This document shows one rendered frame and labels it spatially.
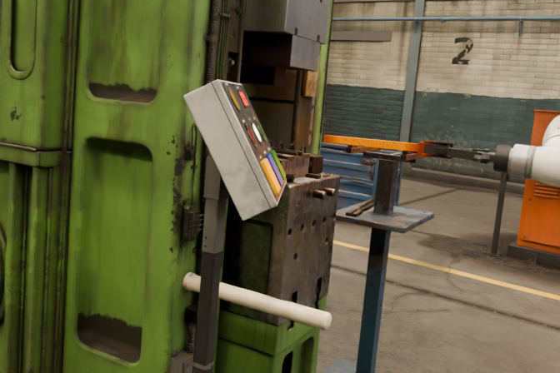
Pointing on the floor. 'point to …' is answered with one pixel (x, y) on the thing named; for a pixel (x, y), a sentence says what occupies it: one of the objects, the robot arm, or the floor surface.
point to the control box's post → (209, 281)
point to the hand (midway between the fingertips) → (436, 149)
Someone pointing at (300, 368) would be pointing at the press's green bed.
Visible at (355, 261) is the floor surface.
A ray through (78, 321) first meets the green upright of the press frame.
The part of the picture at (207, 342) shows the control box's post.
